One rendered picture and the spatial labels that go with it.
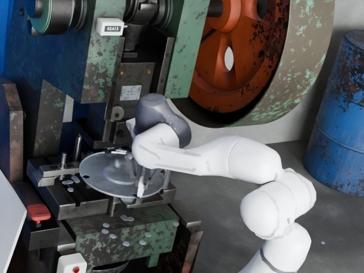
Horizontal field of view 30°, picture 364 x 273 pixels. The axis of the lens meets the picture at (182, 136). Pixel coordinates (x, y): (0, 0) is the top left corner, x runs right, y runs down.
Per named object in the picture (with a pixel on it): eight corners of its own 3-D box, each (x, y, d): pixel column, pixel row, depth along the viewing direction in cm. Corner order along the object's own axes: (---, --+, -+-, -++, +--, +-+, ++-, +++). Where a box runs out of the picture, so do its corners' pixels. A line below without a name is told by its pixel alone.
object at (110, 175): (144, 151, 247) (145, 149, 246) (177, 195, 224) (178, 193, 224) (67, 155, 233) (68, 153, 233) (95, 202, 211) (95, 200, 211)
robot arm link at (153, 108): (170, 164, 190) (195, 148, 196) (176, 131, 181) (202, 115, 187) (127, 128, 198) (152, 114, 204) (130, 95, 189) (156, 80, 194)
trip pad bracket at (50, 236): (54, 274, 217) (62, 224, 208) (25, 280, 211) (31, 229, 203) (47, 262, 221) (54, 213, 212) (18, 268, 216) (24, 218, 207)
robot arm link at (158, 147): (252, 130, 174) (169, 106, 195) (202, 164, 164) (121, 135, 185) (257, 166, 179) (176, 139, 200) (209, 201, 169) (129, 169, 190)
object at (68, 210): (174, 202, 245) (177, 188, 243) (57, 221, 221) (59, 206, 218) (135, 161, 267) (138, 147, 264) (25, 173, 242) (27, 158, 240)
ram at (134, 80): (147, 144, 228) (163, 63, 215) (106, 148, 220) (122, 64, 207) (124, 120, 240) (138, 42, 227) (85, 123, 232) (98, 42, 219)
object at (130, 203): (157, 232, 226) (164, 198, 220) (119, 239, 218) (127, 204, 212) (123, 192, 244) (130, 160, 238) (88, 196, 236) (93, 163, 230)
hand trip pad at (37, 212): (50, 235, 207) (52, 214, 204) (31, 238, 204) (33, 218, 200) (41, 222, 212) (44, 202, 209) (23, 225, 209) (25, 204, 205)
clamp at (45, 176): (84, 181, 234) (88, 155, 230) (37, 187, 225) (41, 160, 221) (77, 171, 239) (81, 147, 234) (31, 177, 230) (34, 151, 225)
